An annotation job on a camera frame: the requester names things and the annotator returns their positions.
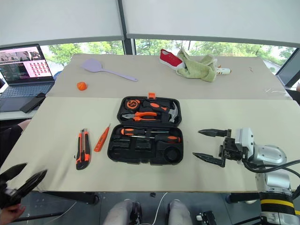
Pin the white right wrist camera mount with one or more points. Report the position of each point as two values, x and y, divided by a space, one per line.
245 138

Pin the person at table edge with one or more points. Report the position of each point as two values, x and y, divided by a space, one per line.
298 87

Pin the dark window frame post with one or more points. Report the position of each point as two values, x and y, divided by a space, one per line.
126 28

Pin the white roller blind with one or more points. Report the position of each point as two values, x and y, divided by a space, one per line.
58 18
211 18

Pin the red canvas shoe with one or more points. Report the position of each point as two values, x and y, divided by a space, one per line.
170 58

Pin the seated person dark clothes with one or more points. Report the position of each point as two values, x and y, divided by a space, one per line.
10 140

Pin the orange black utility knife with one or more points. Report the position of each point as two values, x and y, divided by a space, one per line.
83 150

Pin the black smartphone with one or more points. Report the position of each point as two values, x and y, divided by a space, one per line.
32 102

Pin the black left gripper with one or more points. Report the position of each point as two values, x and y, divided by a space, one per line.
8 195

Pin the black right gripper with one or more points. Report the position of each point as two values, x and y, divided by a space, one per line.
229 150

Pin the orange case latch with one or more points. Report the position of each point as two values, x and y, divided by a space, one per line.
152 95

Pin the person's bare hand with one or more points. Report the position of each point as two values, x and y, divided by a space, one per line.
10 213

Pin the grey robot right leg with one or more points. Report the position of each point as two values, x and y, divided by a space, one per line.
179 212

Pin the dark grey monitor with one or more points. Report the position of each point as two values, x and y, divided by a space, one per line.
289 70

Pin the purple silicone spatula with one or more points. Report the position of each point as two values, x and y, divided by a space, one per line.
92 65

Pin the grey robot leg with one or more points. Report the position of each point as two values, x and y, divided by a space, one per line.
179 212
119 212

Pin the black white floor device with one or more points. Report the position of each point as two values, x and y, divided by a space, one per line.
208 218

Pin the orange voltage tester pen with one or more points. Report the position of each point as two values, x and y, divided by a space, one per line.
100 141

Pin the green towel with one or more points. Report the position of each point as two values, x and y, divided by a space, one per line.
199 70

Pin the small black floor object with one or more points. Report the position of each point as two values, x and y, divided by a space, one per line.
152 194

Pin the grey robot left leg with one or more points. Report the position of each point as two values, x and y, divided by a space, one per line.
119 212

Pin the black plastic tool case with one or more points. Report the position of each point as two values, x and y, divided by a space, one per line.
145 152

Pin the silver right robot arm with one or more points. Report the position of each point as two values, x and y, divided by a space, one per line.
272 154

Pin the orange black tape measure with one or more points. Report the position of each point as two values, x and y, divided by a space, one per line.
132 104

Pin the black tape roll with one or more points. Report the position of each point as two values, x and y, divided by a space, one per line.
172 154

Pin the small orange ball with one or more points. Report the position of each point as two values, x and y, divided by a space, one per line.
82 86

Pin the open laptop pink screen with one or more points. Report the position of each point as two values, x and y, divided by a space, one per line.
23 65

